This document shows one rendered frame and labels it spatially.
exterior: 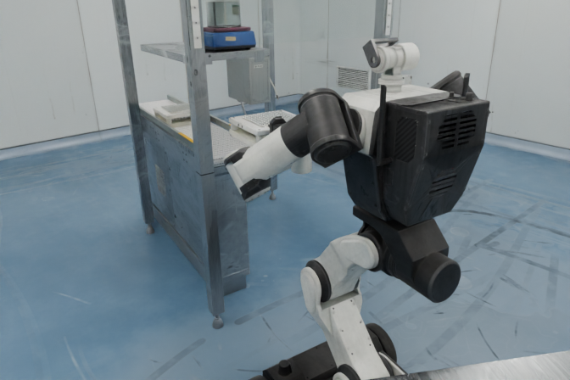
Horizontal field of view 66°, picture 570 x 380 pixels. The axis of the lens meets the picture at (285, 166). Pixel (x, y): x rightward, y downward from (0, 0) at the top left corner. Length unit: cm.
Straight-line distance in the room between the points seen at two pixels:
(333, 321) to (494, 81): 398
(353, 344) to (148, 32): 465
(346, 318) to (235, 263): 94
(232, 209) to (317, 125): 132
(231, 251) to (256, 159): 131
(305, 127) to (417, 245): 41
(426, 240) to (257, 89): 107
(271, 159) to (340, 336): 74
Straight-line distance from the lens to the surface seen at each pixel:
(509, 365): 93
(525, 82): 504
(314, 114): 96
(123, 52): 278
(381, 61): 108
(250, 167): 105
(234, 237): 227
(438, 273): 112
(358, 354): 157
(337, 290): 150
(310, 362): 180
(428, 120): 94
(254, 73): 191
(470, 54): 525
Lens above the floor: 145
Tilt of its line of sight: 21 degrees down
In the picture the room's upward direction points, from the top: 1 degrees counter-clockwise
